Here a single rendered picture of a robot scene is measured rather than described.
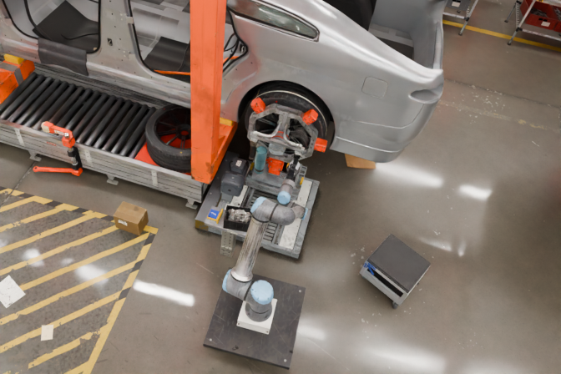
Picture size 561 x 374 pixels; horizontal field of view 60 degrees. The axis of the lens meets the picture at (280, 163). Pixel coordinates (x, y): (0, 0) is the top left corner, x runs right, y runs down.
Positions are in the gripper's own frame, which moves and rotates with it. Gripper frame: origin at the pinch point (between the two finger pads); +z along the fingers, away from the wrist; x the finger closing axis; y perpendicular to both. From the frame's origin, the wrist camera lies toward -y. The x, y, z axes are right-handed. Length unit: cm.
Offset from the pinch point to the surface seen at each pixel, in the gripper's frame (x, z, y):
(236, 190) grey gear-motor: -42, -6, 48
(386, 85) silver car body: 47, 30, -68
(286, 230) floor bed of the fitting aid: 7, -12, 75
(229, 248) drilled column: -33, -48, 69
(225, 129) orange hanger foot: -64, 25, 15
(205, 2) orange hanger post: -67, -22, -128
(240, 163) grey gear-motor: -47, 16, 40
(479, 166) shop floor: 180, 140, 82
